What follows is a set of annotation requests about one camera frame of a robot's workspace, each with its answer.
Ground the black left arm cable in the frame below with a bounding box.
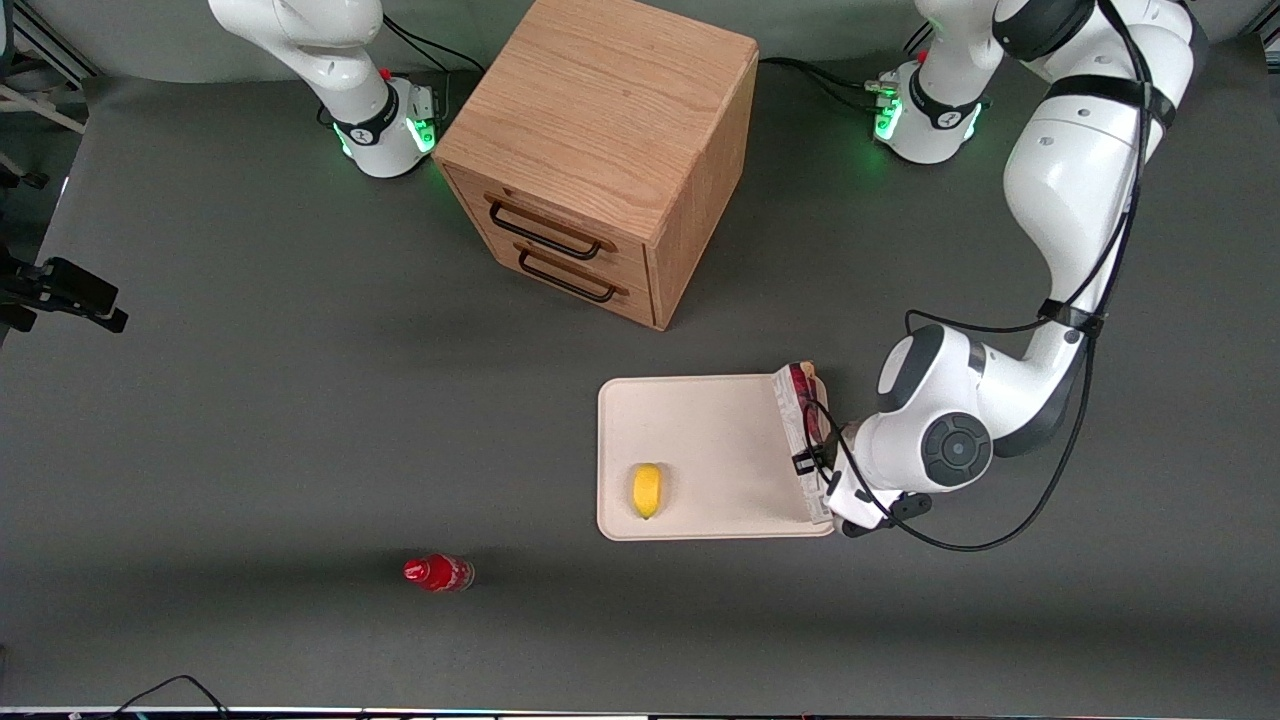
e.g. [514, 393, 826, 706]
[803, 0, 1163, 554]

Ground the black metal drawer handle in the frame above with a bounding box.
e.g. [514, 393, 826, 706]
[517, 250, 617, 305]
[488, 200, 605, 262]

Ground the black left base cable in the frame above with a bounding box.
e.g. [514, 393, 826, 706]
[757, 56, 901, 113]

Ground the red plastic bottle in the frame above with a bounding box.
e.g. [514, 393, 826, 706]
[403, 554, 476, 594]

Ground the black base cable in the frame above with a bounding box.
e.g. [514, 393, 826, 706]
[382, 14, 487, 79]
[757, 56, 901, 113]

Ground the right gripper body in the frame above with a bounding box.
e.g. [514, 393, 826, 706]
[0, 243, 47, 337]

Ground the beige plastic tray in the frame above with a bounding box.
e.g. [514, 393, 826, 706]
[597, 373, 839, 541]

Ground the yellow lemon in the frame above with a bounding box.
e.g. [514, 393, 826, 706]
[632, 463, 664, 521]

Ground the metal frame profile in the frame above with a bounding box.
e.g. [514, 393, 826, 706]
[0, 0, 103, 137]

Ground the black right base cable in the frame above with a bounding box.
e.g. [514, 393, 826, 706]
[382, 14, 487, 79]

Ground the wooden drawer cabinet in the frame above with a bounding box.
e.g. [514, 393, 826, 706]
[432, 0, 760, 332]

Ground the wooden drawer front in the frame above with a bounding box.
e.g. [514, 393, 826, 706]
[478, 232, 657, 330]
[445, 165, 657, 293]

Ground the black cable at table edge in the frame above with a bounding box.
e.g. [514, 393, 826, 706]
[98, 674, 233, 720]

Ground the red cookie box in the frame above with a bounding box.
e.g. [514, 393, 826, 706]
[771, 361, 837, 529]

